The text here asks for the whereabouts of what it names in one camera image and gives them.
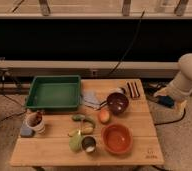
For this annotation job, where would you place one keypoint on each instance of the red bowl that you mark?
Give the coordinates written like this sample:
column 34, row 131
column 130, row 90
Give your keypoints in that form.
column 117, row 138

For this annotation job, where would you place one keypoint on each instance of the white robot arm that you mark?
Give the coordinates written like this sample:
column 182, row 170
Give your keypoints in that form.
column 180, row 88

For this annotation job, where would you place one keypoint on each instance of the dark purple bowl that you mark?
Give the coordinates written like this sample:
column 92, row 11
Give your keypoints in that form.
column 117, row 103

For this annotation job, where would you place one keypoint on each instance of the blue grey cloth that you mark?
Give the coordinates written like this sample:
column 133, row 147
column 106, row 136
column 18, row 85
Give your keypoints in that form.
column 88, row 98

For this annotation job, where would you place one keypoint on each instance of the orange peach fruit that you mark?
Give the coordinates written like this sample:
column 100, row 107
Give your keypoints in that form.
column 104, row 116

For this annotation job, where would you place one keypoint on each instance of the green cucumber toy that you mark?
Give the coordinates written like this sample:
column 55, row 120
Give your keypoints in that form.
column 81, row 117

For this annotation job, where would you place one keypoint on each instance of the yellow corn toy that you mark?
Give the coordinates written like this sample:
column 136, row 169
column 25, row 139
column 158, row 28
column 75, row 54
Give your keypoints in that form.
column 83, row 131

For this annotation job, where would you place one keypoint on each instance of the green plastic tray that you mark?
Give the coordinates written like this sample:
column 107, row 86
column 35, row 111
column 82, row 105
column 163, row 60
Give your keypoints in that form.
column 54, row 93

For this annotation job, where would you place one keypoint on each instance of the small metal cup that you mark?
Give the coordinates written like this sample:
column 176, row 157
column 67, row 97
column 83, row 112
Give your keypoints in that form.
column 88, row 144

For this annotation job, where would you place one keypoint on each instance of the green pear toy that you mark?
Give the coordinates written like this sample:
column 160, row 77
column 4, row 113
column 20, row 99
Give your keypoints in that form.
column 75, row 142

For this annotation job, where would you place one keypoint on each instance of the white mug with items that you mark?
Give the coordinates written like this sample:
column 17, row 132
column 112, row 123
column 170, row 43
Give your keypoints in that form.
column 35, row 122

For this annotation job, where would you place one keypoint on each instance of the blue device on floor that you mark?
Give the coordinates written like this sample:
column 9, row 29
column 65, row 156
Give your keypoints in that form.
column 165, row 101

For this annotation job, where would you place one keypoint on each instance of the blue sponge block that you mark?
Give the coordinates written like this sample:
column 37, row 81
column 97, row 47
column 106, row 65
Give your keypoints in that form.
column 26, row 132

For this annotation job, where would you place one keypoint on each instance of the black tripod stand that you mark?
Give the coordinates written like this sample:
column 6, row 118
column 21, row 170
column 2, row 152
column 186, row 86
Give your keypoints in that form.
column 10, row 84

